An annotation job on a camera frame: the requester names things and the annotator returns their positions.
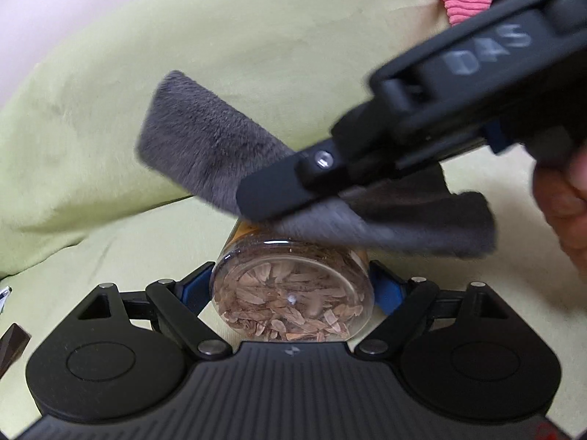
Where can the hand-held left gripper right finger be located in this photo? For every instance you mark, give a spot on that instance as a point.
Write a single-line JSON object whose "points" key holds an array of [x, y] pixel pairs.
{"points": [[386, 289]]}

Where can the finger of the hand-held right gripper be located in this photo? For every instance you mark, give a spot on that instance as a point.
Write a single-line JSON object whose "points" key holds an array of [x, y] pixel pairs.
{"points": [[284, 188]]}

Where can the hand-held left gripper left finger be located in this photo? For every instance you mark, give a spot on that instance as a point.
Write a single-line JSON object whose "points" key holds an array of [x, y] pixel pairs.
{"points": [[198, 285]]}

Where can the clear jar of wood chips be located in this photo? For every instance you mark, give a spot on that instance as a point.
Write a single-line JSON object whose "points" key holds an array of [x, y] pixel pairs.
{"points": [[289, 293]]}

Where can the grey fleece cloth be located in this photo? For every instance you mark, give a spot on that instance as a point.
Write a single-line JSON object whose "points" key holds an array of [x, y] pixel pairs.
{"points": [[197, 142]]}

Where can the person's right hand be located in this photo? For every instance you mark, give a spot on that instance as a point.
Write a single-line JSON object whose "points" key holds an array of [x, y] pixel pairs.
{"points": [[564, 211]]}

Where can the green covered sofa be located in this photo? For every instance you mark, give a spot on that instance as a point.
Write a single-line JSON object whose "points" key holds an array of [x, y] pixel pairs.
{"points": [[275, 55]]}

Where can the black smartphone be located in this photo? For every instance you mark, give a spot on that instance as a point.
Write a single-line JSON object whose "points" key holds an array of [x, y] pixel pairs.
{"points": [[11, 346]]}

